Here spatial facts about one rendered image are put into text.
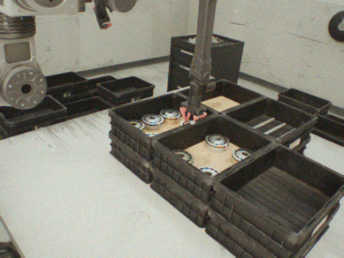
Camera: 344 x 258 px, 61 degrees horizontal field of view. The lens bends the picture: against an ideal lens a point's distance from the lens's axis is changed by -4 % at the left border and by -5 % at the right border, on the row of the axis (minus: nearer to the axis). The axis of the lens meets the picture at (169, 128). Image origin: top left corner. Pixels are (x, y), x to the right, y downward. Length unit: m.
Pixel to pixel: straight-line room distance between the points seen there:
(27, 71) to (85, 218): 0.53
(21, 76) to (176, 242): 0.72
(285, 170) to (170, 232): 0.51
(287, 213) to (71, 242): 0.71
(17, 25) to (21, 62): 0.13
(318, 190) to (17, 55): 1.12
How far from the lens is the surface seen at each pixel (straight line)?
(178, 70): 3.02
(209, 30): 1.18
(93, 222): 1.12
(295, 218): 1.07
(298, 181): 1.24
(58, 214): 1.16
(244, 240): 0.97
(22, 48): 1.04
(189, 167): 0.99
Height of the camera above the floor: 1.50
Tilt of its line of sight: 28 degrees down
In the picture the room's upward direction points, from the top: 5 degrees clockwise
